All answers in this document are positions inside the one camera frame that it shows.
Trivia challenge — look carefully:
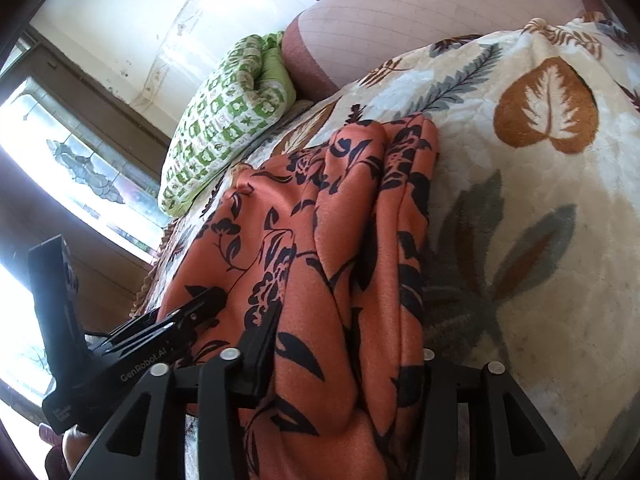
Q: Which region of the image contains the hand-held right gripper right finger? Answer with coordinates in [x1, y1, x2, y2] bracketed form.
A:
[400, 347, 581, 480]

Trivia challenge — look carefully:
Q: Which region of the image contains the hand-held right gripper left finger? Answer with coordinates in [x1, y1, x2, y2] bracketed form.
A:
[65, 305, 281, 480]

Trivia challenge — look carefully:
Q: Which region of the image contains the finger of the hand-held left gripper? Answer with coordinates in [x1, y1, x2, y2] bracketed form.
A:
[127, 286, 227, 337]

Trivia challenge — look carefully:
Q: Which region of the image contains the orange floral garment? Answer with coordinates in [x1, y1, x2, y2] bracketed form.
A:
[150, 114, 441, 480]

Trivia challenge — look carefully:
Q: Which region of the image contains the person's left hand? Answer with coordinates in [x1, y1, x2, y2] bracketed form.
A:
[39, 422, 97, 480]

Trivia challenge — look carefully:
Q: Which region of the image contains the frosted glass window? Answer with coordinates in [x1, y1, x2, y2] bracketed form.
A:
[0, 260, 56, 403]
[0, 75, 171, 261]

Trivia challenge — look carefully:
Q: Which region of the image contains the green patterned pillow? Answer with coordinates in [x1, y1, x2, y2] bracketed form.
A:
[158, 32, 297, 216]

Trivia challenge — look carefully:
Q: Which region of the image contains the leaf print blanket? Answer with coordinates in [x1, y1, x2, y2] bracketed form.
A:
[127, 15, 640, 480]

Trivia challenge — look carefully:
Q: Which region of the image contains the pink quilted headboard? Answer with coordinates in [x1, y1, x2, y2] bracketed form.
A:
[282, 0, 601, 101]

